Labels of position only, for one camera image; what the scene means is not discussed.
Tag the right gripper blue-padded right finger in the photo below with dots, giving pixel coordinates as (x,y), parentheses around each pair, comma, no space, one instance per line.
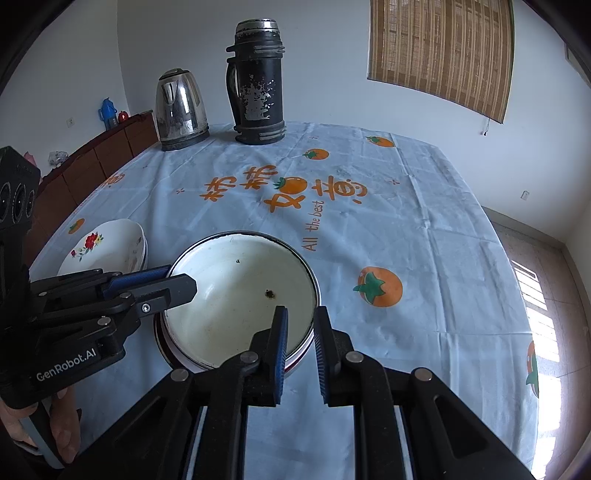
(406,425)

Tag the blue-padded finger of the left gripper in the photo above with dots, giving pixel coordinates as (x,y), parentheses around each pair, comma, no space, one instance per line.
(123,283)
(159,295)

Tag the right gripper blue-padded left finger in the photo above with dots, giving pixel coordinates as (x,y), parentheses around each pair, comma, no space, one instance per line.
(193,425)

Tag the white plate red flowers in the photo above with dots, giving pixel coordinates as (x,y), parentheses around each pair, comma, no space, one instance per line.
(106,247)

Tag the white enamel bowl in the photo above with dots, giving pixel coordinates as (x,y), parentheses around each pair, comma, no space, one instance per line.
(241,278)

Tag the red plastic bowl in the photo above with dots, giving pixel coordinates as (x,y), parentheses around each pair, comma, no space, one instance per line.
(177,359)

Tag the white bowl pink flowers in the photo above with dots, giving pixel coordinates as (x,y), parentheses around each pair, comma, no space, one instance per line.
(138,254)

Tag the person's left hand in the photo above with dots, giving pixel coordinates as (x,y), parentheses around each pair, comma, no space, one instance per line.
(64,424)

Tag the brown wooden sideboard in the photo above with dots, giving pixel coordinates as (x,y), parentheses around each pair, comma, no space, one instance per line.
(68,185)

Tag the crumpled plastic bag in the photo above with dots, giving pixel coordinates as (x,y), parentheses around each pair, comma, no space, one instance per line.
(57,158)

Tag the pink thermos bottle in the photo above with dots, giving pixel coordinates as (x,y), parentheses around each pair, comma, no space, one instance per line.
(30,158)

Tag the small red object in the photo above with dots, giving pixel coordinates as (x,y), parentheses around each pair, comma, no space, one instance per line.
(123,116)

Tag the blue thermos jug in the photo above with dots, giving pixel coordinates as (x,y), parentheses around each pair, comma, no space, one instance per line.
(108,114)

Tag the stainless steel electric kettle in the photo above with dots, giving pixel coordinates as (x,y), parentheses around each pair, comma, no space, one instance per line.
(179,111)

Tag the light blue printed tablecloth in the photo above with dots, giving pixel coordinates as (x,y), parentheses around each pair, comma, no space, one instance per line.
(408,263)

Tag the black thermos flask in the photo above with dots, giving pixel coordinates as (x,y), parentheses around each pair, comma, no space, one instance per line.
(254,82)

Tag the bamboo window blind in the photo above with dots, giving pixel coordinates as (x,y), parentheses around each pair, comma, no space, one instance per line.
(460,51)

